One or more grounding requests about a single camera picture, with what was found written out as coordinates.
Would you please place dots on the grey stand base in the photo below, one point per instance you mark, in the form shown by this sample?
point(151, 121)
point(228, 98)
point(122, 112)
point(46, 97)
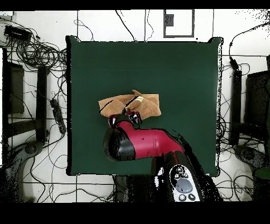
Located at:
point(19, 160)
point(251, 156)

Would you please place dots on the orange terry towel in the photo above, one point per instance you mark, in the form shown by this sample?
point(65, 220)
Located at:
point(149, 105)

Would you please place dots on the black frame stand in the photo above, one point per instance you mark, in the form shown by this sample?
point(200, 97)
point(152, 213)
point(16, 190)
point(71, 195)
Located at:
point(256, 99)
point(41, 101)

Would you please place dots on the grey square frame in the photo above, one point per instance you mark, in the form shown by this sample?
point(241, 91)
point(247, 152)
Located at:
point(168, 20)

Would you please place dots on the dark green table cloth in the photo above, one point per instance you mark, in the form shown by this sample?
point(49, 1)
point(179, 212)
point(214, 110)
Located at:
point(105, 67)

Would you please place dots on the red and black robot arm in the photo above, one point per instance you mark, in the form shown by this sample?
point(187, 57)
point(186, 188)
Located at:
point(151, 143)

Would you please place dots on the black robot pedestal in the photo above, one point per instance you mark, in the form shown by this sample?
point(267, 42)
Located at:
point(135, 188)

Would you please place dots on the black power strip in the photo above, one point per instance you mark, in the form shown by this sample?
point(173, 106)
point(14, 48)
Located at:
point(58, 114)

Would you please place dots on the black rectangular box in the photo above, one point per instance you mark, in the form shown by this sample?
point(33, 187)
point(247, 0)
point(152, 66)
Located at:
point(18, 33)

